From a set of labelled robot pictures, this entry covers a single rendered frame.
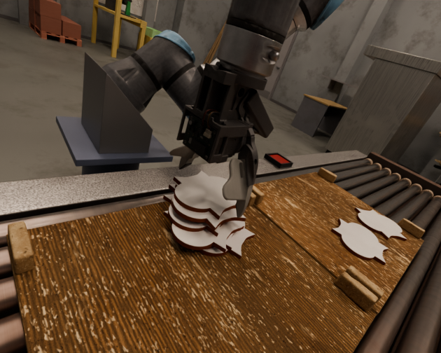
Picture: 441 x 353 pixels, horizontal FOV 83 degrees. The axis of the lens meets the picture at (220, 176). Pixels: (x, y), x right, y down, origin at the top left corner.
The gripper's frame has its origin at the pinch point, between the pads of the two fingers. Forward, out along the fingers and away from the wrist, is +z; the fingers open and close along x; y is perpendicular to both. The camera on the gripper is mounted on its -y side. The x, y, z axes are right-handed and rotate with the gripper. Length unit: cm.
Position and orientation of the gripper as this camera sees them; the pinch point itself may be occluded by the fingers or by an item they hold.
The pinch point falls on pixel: (209, 190)
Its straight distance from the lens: 43.5
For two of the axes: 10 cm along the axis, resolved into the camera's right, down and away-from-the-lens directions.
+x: 6.9, 5.2, -4.9
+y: -6.5, 1.7, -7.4
